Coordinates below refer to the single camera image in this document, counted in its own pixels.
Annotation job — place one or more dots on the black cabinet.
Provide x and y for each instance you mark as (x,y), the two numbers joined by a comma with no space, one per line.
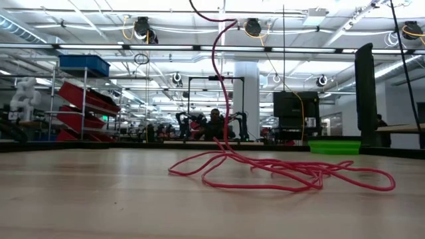
(289,109)

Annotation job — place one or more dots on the green plastic tray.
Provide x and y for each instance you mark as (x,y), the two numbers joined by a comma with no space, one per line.
(332,148)

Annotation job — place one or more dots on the person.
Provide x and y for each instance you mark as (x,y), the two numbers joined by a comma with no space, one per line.
(382,127)
(215,126)

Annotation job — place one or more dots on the wooden top desk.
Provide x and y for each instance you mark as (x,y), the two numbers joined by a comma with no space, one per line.
(405,128)

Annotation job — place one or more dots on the red storage bin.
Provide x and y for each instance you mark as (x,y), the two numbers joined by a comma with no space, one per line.
(74,119)
(76,94)
(64,136)

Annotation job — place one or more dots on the white pillar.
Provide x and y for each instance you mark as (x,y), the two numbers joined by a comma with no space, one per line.
(246,96)

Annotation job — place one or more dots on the blue storage bin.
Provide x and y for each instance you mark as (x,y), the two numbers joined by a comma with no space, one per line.
(84,64)

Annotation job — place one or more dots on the black robot station frame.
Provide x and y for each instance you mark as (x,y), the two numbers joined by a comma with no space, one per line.
(199,78)

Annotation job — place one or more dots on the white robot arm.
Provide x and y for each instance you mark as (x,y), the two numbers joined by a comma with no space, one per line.
(25,99)

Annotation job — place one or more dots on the red bin cart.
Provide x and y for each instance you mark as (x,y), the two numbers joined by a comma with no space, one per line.
(83,109)

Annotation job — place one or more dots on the black background robot arm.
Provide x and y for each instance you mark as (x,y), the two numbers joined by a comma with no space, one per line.
(243,126)
(182,124)

